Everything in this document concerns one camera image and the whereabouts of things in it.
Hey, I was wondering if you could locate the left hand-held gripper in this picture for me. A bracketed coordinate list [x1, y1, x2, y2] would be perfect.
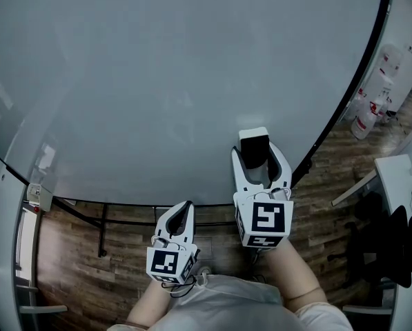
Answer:
[146, 201, 200, 285]

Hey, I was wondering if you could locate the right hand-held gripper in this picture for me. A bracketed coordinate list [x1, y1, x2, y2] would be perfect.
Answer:
[230, 141, 295, 252]

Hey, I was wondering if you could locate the white and black whiteboard eraser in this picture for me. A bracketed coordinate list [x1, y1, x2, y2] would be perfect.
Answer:
[238, 126, 272, 170]

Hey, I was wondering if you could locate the large whiteboard with black frame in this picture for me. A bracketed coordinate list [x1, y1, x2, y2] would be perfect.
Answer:
[0, 0, 395, 208]

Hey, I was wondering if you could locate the person's right forearm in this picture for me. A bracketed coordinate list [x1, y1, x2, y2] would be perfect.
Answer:
[259, 239, 328, 310]

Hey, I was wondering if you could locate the person's left forearm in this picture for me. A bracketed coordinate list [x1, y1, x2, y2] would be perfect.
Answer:
[126, 278, 179, 328]

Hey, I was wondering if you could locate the person's white shirt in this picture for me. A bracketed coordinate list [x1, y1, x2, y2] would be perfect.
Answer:
[107, 273, 355, 331]

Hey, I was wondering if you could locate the clear water jug red label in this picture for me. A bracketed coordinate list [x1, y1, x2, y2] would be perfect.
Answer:
[350, 113, 380, 141]
[369, 97, 392, 124]

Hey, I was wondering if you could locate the white desk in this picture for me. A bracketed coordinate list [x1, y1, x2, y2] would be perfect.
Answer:
[331, 153, 412, 222]

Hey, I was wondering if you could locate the black office chair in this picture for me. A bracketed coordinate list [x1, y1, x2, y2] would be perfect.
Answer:
[344, 190, 412, 292]

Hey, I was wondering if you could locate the white water dispenser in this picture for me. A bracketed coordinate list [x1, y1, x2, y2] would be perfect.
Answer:
[373, 44, 406, 117]

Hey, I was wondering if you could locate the white rounded pillar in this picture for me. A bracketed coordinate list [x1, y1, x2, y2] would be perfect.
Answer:
[0, 146, 57, 331]

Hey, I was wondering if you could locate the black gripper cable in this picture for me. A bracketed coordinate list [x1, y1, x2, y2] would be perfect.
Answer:
[159, 273, 199, 299]

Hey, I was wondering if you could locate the grey wall switch box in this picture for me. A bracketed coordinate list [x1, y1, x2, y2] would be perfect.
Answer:
[26, 183, 54, 212]

